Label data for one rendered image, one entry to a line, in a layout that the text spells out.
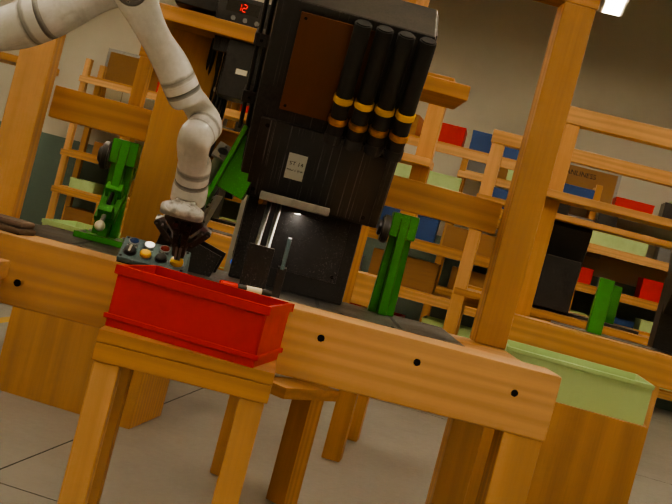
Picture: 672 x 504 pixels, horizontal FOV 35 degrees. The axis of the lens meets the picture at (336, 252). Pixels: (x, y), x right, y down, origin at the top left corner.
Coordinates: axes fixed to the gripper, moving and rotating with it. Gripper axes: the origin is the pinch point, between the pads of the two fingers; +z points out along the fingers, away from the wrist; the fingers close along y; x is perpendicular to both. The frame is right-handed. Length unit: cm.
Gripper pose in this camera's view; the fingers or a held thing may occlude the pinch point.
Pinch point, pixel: (178, 251)
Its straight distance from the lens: 236.2
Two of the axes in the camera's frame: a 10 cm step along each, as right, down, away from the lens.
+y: -9.7, -2.5, -0.4
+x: -1.2, 5.9, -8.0
